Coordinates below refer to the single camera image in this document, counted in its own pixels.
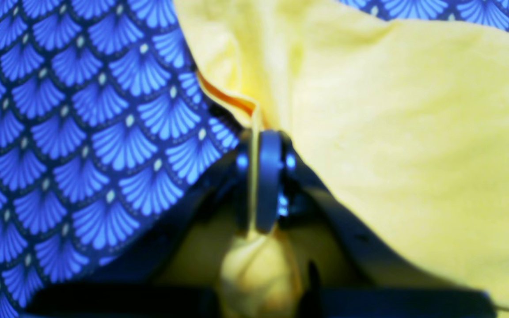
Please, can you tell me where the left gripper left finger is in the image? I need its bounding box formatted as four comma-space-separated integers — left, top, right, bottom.
30, 129, 252, 318

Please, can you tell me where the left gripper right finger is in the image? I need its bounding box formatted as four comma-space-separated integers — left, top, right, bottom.
254, 131, 497, 318

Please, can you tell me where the yellow T-shirt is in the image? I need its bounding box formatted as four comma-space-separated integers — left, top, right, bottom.
174, 0, 509, 318

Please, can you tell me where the blue fan-patterned tablecloth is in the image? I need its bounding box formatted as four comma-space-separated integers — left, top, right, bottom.
0, 0, 509, 318

